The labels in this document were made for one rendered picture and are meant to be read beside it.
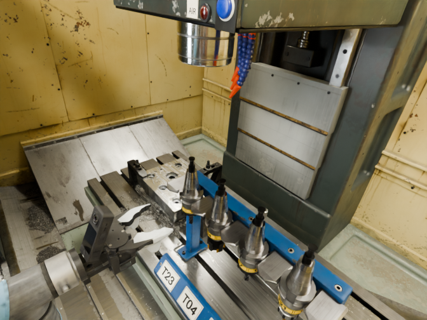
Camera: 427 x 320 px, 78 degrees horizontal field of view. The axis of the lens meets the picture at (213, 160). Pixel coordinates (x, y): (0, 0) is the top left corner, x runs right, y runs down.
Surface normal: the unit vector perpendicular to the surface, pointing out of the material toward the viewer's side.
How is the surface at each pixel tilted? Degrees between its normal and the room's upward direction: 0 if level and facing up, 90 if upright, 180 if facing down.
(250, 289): 0
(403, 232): 90
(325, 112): 90
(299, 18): 90
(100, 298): 8
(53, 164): 24
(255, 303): 0
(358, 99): 90
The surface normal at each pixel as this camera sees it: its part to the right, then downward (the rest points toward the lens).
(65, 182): 0.33, -0.59
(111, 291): -0.02, -0.90
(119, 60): 0.65, 0.44
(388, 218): -0.76, 0.30
